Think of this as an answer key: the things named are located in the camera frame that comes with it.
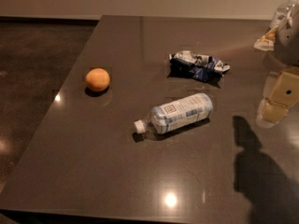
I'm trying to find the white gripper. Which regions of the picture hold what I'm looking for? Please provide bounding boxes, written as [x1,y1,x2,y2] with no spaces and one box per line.
[254,6,299,128]

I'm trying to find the clear background plastic bottle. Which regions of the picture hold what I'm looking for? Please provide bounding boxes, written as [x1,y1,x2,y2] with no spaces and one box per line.
[269,0,298,29]

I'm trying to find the crumpled blue white chip bag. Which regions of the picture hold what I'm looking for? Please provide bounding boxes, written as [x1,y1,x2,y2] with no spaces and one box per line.
[169,50,230,82]

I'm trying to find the orange fruit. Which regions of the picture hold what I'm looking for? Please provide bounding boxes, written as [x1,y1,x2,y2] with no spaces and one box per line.
[85,68,110,92]

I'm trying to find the blue label plastic water bottle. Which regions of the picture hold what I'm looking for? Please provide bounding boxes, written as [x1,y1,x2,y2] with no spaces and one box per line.
[135,93,213,134]

